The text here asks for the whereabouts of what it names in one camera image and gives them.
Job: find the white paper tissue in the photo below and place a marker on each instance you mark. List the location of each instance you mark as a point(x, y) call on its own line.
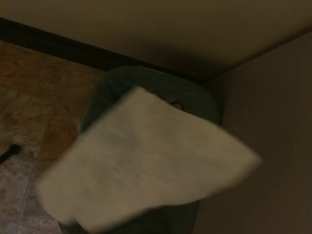
point(148, 161)

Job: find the dark wooden baseboard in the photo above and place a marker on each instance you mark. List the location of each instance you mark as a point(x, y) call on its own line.
point(61, 46)

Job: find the dark green trash bin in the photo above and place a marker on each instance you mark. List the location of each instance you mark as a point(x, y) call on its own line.
point(151, 83)

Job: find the black stand leg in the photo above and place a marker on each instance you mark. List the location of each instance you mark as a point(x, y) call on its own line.
point(9, 152)

